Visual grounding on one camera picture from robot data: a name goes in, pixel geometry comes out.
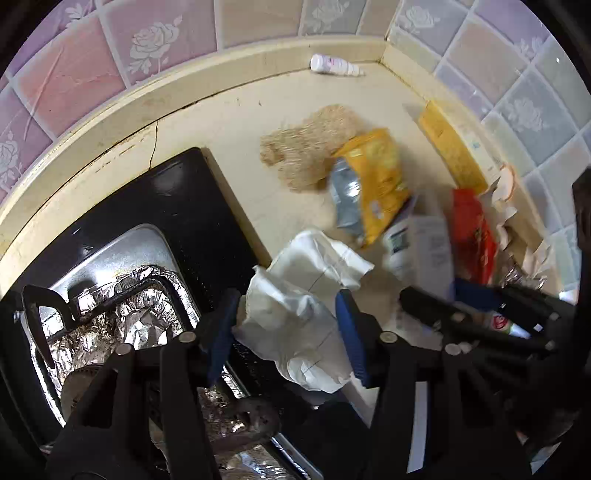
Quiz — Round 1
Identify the small red label bottle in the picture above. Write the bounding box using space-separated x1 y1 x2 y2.
485 310 532 340

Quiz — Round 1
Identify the yellow snack bag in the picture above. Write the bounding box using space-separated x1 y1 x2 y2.
327 128 413 250

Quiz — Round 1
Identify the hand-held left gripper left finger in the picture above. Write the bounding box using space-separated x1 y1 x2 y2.
46 288 243 480

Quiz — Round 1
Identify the aluminium foil liner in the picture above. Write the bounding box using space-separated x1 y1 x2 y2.
28 265 287 462

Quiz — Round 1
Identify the gas burner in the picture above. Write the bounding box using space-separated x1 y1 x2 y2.
198 397 282 455

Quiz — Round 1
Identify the flat yellow box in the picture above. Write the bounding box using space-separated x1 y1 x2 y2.
418 99 502 195

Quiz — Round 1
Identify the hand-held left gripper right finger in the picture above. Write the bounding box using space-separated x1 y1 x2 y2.
335 288 532 480

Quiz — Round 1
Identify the brown loofah sponge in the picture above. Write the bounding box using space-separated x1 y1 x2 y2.
259 104 365 193

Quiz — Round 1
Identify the eggshell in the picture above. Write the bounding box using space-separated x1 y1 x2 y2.
492 164 520 204

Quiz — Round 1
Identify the white tissue paper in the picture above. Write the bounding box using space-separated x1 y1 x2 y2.
232 228 376 394

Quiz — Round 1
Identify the black pan support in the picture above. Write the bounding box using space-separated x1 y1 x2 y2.
22 276 188 367

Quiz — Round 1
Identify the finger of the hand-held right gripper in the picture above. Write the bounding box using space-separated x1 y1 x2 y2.
398 287 559 384
454 277 578 334

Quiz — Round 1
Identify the small white bottle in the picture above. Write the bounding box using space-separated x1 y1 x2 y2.
309 53 366 77

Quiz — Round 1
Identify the red snack packet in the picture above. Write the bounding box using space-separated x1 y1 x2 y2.
450 187 498 287

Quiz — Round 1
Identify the black gas stove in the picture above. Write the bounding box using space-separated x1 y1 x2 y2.
0 147 324 480

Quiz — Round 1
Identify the white carton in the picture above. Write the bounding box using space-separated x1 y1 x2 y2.
382 194 455 301

